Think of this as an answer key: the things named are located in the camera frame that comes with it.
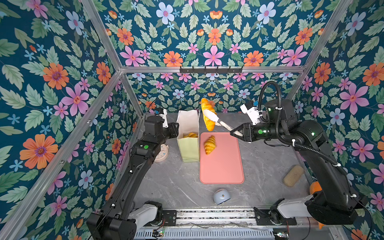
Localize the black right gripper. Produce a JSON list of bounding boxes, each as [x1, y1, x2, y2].
[[229, 121, 285, 143]]

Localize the green painted paper bag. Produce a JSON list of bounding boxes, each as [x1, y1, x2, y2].
[[177, 110, 200, 163]]

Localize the striped yellow bread roll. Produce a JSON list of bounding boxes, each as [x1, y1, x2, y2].
[[184, 133, 198, 138]]

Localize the metal tongs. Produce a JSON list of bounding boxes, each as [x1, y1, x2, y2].
[[203, 110, 243, 137]]

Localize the orange croissant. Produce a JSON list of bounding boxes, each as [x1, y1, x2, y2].
[[201, 98, 216, 132]]

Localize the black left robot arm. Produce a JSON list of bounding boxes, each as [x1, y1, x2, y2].
[[87, 116, 179, 240]]

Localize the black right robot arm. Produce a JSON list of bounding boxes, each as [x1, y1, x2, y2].
[[230, 81, 368, 225]]

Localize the pink round alarm clock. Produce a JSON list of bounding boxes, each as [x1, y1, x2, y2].
[[155, 144, 169, 163]]

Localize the yellow croissant left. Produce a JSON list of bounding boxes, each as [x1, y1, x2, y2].
[[204, 136, 217, 155]]

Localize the pink plastic tray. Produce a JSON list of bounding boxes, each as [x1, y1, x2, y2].
[[200, 132, 245, 185]]

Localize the tan sponge block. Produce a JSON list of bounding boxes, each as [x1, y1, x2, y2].
[[283, 165, 304, 188]]

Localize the orange shark plush toy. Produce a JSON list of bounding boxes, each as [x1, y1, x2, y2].
[[310, 182, 324, 230]]

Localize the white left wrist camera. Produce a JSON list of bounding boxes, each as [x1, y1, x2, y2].
[[158, 108, 169, 128]]

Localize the black hook rail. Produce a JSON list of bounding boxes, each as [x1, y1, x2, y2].
[[179, 66, 243, 75]]

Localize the metal base rail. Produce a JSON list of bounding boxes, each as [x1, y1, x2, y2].
[[135, 207, 318, 240]]

